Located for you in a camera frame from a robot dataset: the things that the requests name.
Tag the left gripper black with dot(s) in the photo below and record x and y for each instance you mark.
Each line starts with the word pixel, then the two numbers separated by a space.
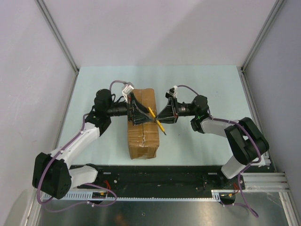
pixel 138 110

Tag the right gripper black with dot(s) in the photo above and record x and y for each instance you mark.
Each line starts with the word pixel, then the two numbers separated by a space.
pixel 170 113

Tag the yellow utility knife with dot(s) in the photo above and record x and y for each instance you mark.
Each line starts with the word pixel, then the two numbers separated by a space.
pixel 156 120

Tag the brown cardboard express box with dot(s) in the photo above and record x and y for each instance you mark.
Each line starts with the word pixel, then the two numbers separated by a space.
pixel 143 139

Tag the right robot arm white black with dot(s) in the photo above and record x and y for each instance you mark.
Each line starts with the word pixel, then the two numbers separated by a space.
pixel 246 141

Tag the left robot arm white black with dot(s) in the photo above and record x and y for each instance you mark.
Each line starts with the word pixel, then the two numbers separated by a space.
pixel 52 172

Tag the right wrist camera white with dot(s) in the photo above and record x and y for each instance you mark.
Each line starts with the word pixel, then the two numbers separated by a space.
pixel 172 92

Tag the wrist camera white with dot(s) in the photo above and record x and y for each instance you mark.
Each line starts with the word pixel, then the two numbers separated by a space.
pixel 172 92
pixel 127 89

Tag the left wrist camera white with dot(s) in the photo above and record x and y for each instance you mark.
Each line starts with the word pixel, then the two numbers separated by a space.
pixel 127 89

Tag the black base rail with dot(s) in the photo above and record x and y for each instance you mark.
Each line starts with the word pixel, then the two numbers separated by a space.
pixel 166 181

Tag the white slotted cable duct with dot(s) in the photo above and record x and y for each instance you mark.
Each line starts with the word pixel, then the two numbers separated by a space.
pixel 93 196

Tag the left aluminium frame post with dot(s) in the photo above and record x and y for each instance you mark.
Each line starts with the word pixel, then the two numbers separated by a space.
pixel 57 34

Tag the aluminium frame post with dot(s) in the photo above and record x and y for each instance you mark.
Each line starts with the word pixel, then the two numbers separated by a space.
pixel 271 18
pixel 57 34

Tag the right aluminium frame post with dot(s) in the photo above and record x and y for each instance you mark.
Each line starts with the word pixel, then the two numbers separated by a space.
pixel 271 18

